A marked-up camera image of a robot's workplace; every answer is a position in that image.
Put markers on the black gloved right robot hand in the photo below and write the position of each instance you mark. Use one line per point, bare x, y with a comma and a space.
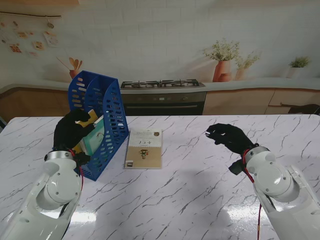
230, 137

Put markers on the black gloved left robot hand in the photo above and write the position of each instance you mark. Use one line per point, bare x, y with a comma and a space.
68, 132

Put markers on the teal book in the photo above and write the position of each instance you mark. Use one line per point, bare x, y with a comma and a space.
93, 140

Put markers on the yellow book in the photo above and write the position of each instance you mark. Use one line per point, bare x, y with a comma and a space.
91, 117

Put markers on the beige and white book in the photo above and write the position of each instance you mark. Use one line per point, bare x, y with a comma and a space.
145, 150

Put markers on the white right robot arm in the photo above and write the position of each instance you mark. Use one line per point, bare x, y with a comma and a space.
277, 180

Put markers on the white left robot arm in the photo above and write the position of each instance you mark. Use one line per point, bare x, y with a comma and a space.
50, 190

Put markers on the blue perforated plastic file rack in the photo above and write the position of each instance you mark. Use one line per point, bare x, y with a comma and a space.
113, 86

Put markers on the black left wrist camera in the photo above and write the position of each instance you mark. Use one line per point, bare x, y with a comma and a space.
83, 158

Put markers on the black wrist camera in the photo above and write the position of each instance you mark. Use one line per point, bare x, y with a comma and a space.
83, 158
236, 168

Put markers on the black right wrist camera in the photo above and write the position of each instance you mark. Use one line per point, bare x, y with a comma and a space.
236, 168

